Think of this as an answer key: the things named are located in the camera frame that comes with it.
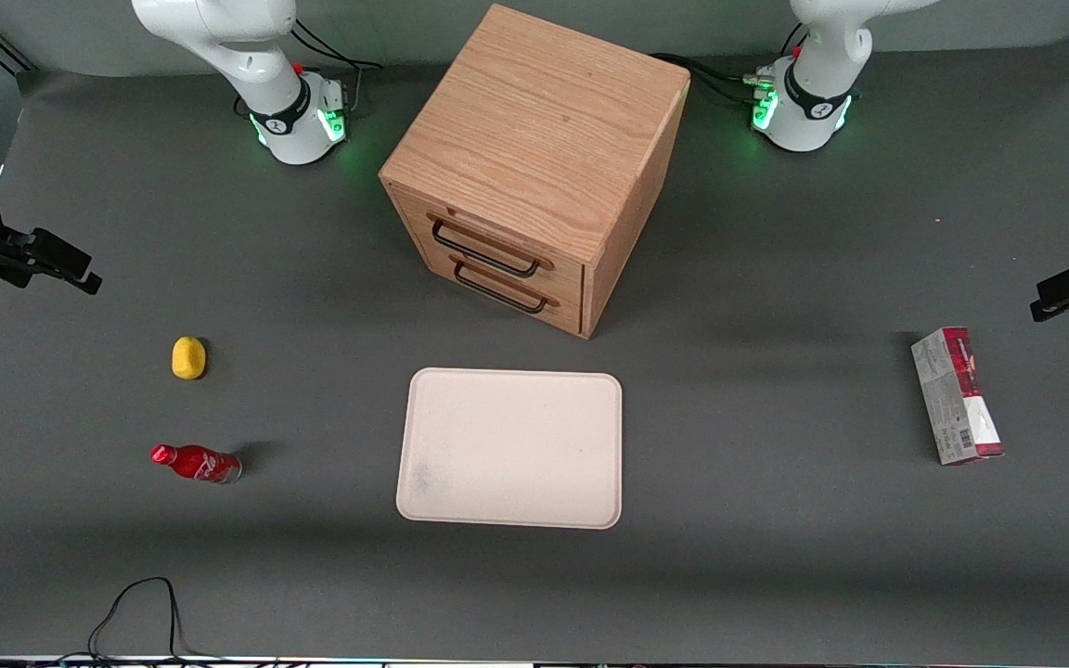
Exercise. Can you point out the red and grey carton box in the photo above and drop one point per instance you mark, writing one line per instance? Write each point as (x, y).
(957, 394)

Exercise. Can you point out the cream plastic tray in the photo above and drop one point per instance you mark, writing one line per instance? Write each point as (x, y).
(511, 450)

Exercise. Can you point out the wooden two-drawer cabinet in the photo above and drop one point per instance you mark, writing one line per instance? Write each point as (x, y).
(534, 139)

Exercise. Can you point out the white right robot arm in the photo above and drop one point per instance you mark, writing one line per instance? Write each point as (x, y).
(219, 37)

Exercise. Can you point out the yellow lemon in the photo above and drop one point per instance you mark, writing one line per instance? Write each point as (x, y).
(188, 358)

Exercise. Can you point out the red coke bottle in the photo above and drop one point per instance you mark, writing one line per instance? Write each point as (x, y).
(200, 463)

